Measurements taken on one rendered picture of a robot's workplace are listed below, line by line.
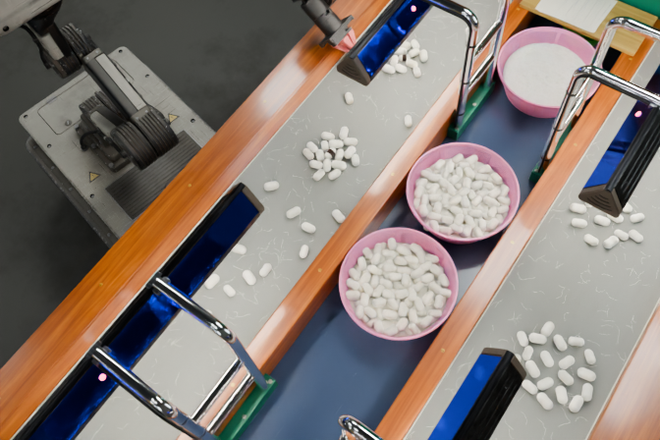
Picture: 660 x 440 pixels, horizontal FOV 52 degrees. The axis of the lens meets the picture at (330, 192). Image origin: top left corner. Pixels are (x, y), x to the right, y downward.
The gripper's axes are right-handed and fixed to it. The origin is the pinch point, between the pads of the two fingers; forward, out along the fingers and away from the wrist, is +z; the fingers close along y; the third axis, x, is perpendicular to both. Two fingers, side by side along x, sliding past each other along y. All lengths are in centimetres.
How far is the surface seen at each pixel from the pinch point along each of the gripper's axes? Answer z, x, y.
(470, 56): 10.2, -39.2, -2.0
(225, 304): 13, -7, -74
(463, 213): 38, -28, -24
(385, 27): -8.5, -36.9, -12.7
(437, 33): 11.9, -6.5, 20.0
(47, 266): -9, 109, -89
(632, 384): 73, -62, -40
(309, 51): -8.7, 7.9, -5.7
